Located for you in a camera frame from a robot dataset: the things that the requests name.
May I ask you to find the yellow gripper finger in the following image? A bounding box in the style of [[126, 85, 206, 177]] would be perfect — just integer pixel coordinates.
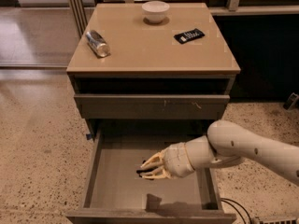
[[140, 152, 164, 170], [151, 167, 171, 180]]

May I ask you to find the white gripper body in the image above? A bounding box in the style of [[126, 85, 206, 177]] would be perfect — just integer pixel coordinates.
[[163, 143, 194, 178]]

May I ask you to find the black rxbar chocolate wrapper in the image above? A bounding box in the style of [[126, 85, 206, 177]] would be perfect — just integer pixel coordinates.
[[136, 161, 157, 180]]

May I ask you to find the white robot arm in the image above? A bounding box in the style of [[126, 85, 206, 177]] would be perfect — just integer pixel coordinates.
[[139, 119, 299, 185]]

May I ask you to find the open grey middle drawer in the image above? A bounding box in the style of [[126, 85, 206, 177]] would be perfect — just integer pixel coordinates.
[[66, 133, 236, 224]]

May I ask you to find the closed grey top drawer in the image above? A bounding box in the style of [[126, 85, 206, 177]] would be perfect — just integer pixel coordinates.
[[74, 94, 230, 119]]

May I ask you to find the grey drawer cabinet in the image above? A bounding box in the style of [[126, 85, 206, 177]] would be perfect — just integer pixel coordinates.
[[67, 3, 240, 135]]

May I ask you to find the grey floor vent device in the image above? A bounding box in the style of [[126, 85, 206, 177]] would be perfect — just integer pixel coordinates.
[[252, 216, 299, 224]]

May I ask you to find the silver metal can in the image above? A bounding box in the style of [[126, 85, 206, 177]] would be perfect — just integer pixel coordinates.
[[86, 30, 110, 58]]

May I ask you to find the black snack bar wrapper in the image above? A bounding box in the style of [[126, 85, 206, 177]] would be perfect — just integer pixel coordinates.
[[174, 28, 205, 44]]

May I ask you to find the small dark floor object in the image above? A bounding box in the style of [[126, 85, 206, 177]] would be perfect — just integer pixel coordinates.
[[283, 92, 299, 110]]

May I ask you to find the white ceramic bowl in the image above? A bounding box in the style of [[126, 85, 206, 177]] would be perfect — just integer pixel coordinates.
[[142, 1, 170, 24]]

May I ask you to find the black floor cable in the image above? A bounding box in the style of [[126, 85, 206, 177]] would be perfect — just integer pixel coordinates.
[[220, 197, 254, 224]]

